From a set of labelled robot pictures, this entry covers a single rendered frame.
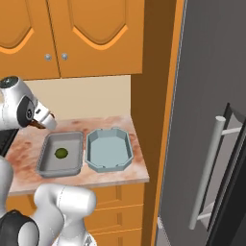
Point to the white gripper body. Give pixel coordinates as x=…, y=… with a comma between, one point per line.
x=48, y=119

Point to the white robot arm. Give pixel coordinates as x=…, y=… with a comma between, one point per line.
x=64, y=205

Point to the brown chicken drumstick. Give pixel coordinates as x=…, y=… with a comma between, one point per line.
x=37, y=124

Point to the green lime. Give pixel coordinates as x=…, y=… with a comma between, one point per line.
x=61, y=153

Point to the grey rectangular tupperware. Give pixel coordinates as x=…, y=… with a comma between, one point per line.
x=48, y=169

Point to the light blue octagonal tupperware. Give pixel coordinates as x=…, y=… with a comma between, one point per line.
x=109, y=150

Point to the black hob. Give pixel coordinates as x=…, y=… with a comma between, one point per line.
x=6, y=141

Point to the silver cupboard knob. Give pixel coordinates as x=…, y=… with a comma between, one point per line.
x=48, y=57
x=64, y=56

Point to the orange cupboard door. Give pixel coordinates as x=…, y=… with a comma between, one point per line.
x=29, y=38
x=102, y=41

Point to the brown tall cabinet panel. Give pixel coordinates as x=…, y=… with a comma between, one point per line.
x=150, y=96

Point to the orange drawer front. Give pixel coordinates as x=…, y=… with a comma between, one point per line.
x=128, y=195
x=128, y=237
x=128, y=217

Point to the black fridge door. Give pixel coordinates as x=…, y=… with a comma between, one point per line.
x=230, y=192

